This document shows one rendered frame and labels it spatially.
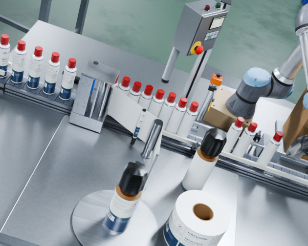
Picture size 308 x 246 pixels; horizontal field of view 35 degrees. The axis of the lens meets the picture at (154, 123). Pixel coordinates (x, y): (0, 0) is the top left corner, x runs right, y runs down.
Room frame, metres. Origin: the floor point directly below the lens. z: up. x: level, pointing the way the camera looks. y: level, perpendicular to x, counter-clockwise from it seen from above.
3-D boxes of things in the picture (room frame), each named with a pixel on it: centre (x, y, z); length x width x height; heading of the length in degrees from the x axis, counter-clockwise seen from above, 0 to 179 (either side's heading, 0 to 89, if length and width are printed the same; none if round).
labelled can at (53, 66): (1.71, 0.49, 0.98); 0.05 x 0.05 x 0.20
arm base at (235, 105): (2.08, -0.38, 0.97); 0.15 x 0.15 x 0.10
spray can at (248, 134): (1.75, -0.40, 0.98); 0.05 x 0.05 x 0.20
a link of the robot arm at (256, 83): (2.09, -0.39, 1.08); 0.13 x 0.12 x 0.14; 121
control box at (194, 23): (1.82, -0.03, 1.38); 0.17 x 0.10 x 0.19; 148
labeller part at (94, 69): (1.63, 0.27, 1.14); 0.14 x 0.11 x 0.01; 93
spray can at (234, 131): (1.75, -0.34, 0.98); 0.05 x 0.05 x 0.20
